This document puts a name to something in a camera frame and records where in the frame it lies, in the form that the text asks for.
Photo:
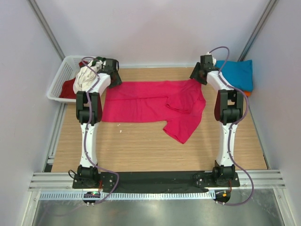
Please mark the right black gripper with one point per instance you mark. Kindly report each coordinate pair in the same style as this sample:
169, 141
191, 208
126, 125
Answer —
194, 74

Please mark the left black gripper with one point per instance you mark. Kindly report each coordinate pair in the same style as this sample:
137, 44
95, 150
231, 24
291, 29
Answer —
118, 81

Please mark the pink t shirt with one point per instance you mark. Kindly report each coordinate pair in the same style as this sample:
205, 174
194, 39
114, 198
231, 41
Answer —
179, 103

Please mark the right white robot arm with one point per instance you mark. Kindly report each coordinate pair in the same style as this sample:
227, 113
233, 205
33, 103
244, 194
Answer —
227, 111

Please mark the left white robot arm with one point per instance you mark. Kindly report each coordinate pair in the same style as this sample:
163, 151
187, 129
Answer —
89, 114

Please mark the white green t shirt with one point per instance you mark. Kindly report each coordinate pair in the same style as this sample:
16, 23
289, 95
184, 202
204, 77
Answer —
89, 78

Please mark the folded blue t shirt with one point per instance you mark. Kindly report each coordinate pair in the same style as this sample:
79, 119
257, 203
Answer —
239, 74

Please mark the white plastic basket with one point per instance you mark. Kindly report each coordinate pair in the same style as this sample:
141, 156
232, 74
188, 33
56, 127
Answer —
53, 90

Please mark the dark red t shirt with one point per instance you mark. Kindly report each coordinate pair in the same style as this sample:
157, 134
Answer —
68, 90

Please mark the folded orange t shirt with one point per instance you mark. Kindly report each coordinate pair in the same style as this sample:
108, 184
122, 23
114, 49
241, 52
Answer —
247, 93

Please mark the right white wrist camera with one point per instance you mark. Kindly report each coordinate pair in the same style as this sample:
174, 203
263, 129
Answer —
213, 59

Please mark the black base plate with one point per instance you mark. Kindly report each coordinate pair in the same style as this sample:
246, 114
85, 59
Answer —
166, 182

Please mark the white slotted cable duct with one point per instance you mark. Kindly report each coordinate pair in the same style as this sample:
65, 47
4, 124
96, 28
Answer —
93, 195

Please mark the aluminium frame rail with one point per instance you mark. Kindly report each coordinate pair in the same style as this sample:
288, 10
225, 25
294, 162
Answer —
270, 178

